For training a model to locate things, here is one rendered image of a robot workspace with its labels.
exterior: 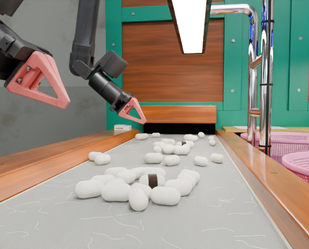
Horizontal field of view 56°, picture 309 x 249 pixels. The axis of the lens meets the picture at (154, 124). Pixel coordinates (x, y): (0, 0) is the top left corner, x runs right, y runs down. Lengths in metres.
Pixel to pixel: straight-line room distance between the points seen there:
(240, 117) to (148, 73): 0.42
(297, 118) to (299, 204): 0.97
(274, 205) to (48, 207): 0.24
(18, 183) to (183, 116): 0.81
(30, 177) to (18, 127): 3.30
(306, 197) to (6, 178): 0.35
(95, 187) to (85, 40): 0.58
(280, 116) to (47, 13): 3.03
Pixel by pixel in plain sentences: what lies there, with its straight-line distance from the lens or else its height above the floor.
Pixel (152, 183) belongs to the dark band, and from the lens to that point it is 0.39.
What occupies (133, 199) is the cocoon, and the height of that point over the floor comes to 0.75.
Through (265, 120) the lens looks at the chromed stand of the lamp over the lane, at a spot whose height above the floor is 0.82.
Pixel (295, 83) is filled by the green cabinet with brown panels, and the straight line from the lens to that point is 1.25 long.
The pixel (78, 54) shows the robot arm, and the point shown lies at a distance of 0.87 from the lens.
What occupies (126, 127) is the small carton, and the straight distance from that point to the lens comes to 1.11.
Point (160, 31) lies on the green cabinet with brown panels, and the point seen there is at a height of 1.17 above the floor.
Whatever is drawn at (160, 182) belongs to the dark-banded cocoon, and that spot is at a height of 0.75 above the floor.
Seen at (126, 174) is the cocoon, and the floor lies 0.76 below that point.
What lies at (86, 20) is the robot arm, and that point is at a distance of 0.89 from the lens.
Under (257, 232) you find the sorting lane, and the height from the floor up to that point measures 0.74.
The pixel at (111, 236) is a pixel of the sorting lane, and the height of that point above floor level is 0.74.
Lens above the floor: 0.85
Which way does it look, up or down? 3 degrees down
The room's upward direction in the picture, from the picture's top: straight up
